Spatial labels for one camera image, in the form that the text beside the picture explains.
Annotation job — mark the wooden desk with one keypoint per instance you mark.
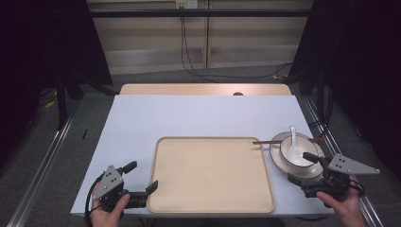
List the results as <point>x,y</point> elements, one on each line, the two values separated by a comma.
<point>189,89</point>

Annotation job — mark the white plate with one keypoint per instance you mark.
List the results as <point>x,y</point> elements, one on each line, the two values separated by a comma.
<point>279,159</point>

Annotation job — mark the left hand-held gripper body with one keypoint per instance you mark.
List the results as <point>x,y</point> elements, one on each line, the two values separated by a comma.
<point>108,184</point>

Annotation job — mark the person's right hand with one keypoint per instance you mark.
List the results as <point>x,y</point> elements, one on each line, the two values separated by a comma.
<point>342,209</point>

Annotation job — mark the black metal stand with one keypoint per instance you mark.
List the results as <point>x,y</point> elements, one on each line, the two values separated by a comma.
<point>62,104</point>

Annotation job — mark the brown wooden chopstick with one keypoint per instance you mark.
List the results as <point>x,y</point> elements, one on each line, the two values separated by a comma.
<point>268,142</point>
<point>317,140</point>

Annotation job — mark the person's left hand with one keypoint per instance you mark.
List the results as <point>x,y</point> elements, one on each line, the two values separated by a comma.
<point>108,216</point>

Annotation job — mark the white bowl with dark rim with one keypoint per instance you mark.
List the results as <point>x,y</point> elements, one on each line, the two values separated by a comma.
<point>288,148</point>

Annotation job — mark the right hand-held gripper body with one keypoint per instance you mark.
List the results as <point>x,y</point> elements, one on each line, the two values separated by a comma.
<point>337,178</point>

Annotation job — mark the small black floor object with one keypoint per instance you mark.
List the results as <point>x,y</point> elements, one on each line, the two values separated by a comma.
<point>84,134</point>

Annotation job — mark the black curtain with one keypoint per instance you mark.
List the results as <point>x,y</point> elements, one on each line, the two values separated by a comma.
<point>362,63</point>
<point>47,41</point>

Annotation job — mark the white wall socket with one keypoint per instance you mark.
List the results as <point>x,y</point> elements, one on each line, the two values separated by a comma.
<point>186,3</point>

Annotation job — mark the white ceramic spoon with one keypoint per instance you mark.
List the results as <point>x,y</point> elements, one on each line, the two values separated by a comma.
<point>294,148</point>

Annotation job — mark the black horizontal frame bar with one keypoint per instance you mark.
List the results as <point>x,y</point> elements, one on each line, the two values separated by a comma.
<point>195,13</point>

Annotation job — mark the aluminium floor rail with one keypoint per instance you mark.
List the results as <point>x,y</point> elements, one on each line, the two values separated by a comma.
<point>334,142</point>
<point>41,164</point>

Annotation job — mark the beige plastic tray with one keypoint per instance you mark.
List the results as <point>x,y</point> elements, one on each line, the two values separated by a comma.
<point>210,175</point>

